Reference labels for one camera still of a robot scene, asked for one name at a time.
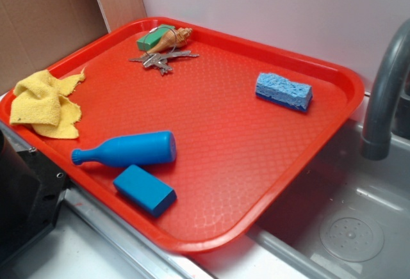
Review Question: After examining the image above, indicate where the light blue sponge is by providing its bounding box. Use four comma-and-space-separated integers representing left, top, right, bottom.
255, 73, 313, 112

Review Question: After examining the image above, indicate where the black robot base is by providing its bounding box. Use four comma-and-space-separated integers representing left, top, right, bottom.
1, 134, 67, 266

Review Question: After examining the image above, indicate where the red plastic tray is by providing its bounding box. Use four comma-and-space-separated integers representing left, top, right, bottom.
13, 17, 365, 253

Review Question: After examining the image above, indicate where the blue plastic bottle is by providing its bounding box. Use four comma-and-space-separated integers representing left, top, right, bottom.
71, 131, 177, 168

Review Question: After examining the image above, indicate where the silver key bunch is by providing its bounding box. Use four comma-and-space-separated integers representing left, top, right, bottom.
128, 46, 199, 76

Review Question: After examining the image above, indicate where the blue rectangular block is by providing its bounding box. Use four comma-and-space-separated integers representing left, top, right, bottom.
113, 165, 177, 218

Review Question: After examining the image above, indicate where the tan seashell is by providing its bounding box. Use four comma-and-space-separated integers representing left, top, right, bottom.
143, 26, 193, 55

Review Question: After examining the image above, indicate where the green rectangular block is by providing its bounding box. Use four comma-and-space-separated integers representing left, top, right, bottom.
136, 24, 175, 51

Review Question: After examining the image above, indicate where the yellow cloth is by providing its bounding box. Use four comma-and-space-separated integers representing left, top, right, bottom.
10, 70, 86, 140

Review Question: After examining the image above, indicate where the grey sink basin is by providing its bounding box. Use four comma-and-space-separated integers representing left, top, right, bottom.
194, 122, 409, 278

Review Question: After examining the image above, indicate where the grey faucet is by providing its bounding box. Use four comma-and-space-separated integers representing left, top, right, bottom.
360, 20, 409, 161

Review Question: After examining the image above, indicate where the brown cardboard panel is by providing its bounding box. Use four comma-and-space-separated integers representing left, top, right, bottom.
1, 0, 107, 93

